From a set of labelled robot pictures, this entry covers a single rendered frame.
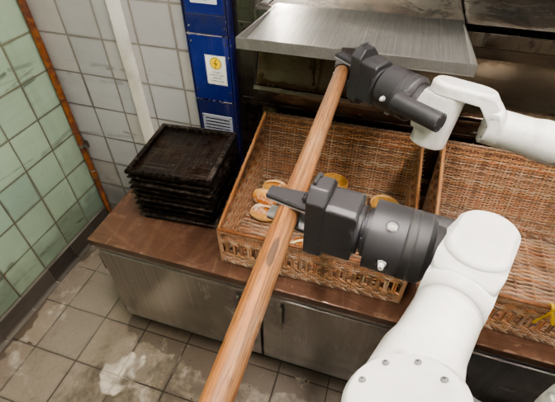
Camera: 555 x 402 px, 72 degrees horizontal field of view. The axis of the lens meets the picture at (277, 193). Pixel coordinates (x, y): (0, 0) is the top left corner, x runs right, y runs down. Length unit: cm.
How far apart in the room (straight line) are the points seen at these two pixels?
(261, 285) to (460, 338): 19
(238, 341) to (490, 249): 26
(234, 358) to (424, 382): 18
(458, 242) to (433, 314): 9
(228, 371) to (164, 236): 100
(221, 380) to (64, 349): 159
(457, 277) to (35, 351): 179
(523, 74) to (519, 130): 58
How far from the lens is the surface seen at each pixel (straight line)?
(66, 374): 188
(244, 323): 40
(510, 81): 132
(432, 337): 36
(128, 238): 138
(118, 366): 181
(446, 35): 117
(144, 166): 132
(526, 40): 126
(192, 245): 130
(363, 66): 81
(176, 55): 148
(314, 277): 117
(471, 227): 46
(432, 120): 70
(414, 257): 46
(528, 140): 77
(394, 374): 28
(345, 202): 47
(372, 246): 46
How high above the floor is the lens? 156
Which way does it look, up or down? 43 degrees down
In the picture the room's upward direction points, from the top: straight up
